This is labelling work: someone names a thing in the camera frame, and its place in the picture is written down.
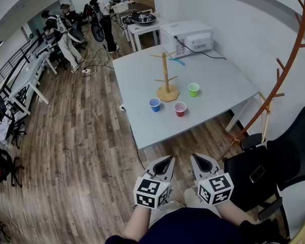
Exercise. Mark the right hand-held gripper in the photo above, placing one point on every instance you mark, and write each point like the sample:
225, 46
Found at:
216, 189

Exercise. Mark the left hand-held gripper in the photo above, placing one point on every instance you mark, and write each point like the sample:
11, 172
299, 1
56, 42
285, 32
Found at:
148, 192

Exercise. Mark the red plastic cup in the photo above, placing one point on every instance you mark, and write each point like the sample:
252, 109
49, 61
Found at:
180, 111

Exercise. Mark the blue plastic cup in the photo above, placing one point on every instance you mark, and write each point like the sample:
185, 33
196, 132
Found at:
155, 106

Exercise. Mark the wooden cup tree stand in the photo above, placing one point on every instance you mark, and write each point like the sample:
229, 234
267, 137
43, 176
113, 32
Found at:
168, 96

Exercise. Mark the green plastic cup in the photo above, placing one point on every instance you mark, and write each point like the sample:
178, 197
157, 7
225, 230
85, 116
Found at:
194, 91

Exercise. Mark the person's right forearm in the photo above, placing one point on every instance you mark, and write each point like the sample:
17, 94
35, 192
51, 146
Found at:
231, 212

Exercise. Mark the person's left forearm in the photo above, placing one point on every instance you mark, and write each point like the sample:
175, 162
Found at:
137, 222

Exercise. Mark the person's beige trousers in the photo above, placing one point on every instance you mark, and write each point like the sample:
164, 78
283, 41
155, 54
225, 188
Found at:
167, 207

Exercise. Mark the black smartphone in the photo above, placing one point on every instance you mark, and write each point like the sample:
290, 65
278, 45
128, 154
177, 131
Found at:
256, 174

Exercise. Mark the person's navy shirt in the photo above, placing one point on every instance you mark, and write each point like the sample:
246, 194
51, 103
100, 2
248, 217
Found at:
188, 225

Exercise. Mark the black office chair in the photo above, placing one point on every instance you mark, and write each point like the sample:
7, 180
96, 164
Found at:
294, 149
0, 108
0, 159

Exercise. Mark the teal plastic strip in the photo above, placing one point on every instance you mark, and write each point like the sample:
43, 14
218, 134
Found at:
178, 61

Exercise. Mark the white power strip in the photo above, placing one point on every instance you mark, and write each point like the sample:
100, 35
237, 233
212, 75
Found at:
86, 72

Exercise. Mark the white microwave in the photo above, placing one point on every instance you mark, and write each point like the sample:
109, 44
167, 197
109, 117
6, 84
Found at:
183, 32

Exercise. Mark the small white table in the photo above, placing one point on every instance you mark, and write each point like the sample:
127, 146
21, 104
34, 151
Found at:
142, 29

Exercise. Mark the black round dish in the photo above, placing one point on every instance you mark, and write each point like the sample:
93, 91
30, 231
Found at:
148, 21
97, 33

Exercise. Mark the brown coat rack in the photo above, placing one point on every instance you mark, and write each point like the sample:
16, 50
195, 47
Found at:
299, 46

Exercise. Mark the grey round dish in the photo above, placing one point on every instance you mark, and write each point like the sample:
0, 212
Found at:
76, 36

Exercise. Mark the long white desk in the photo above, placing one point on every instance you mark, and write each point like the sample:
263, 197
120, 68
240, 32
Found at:
28, 72

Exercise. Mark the black metal railing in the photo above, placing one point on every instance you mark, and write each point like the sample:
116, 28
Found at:
14, 62

